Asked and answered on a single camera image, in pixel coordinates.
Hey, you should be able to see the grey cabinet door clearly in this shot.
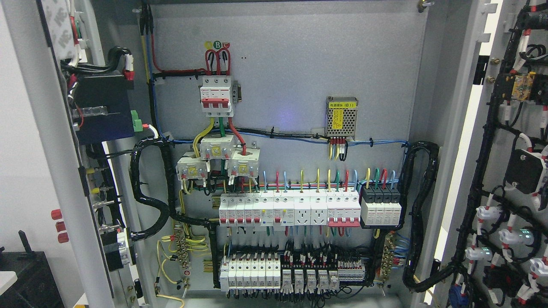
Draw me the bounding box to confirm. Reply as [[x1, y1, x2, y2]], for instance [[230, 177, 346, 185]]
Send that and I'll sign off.
[[402, 0, 547, 308], [1, 0, 139, 308]]

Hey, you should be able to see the white current transformer cluster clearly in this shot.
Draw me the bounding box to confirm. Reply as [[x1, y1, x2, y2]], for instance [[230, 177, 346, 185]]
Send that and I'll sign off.
[[176, 134, 260, 181]]

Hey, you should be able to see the metal mesh power supply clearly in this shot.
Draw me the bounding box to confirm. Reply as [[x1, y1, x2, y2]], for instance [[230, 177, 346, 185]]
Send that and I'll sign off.
[[325, 96, 358, 138]]

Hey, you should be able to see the white socket and breaker row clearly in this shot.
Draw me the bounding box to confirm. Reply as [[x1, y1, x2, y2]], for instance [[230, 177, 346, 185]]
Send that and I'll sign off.
[[218, 189, 361, 228]]

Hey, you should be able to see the white red main breaker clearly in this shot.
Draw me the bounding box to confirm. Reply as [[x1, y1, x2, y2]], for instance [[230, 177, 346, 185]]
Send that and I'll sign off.
[[200, 75, 241, 118]]

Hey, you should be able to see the black white surge protector block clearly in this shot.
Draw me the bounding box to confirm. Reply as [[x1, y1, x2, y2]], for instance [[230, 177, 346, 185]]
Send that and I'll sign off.
[[360, 187, 402, 229]]

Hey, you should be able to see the lower relay terminal row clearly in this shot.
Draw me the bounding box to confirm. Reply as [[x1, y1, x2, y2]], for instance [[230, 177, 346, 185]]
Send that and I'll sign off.
[[219, 240, 366, 302]]

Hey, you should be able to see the brass ground terminal bar left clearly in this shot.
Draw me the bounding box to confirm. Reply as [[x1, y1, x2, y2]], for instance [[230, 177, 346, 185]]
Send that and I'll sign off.
[[173, 227, 193, 298]]

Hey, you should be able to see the brass ground terminal bar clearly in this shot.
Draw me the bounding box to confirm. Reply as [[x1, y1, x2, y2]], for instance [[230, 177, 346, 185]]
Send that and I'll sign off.
[[378, 231, 395, 282], [173, 227, 193, 298]]

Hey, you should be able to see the brass ground terminal bar right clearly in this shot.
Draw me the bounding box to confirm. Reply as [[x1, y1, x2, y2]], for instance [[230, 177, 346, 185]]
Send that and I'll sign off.
[[378, 231, 395, 282]]

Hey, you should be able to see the black digital power meter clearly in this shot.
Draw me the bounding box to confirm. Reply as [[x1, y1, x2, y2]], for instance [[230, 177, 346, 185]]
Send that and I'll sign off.
[[72, 71, 134, 145]]

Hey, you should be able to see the black box at left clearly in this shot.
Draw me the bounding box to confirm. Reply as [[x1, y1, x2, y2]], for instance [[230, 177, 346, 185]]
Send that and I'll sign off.
[[0, 230, 64, 308]]

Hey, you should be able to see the black corrugated cable conduit left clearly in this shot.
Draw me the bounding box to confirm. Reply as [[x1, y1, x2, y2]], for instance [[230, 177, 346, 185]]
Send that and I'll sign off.
[[129, 136, 221, 289]]

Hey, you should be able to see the red terminal post block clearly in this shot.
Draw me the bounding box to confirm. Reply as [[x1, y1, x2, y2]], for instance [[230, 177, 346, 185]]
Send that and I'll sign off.
[[51, 209, 69, 243]]

